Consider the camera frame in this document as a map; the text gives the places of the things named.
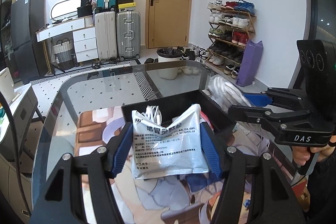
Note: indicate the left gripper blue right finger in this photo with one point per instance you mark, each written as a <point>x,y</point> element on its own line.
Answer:
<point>211,150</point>

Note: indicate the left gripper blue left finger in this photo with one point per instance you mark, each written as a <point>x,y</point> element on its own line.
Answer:
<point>123,144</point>

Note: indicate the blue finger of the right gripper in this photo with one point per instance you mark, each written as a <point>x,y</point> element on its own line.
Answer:
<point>258,99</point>
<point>254,119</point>

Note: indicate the person's right hand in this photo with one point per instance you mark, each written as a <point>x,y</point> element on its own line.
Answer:
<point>302,154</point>

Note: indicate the purple bag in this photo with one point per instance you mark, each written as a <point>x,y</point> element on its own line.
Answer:
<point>250,63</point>

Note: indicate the anime printed desk mat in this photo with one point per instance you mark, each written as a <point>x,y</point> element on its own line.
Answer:
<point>190,198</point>

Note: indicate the black storage bin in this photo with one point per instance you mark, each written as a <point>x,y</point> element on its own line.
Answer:
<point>174,106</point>

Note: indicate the wooden shoe rack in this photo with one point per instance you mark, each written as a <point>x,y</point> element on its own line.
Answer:
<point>231,26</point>

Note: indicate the woven laundry basket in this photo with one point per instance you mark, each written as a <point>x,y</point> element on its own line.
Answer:
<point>63,54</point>

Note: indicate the silver ribbed suitcase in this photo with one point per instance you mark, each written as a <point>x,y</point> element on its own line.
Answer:
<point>128,25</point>

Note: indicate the white drawer desk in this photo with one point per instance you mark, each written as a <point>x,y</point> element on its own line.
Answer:
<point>83,35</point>

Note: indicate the white suitcase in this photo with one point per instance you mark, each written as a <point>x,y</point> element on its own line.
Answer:
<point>105,28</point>

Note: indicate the black bag on desk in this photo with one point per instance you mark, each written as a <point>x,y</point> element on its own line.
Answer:
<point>85,8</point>

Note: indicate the oval desk mirror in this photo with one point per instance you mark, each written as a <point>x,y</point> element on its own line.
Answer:
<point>64,9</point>

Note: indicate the black refrigerator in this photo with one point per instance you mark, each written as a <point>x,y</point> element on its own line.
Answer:
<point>27,18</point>

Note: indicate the black glass cabinet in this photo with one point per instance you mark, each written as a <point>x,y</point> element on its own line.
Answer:
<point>7,53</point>

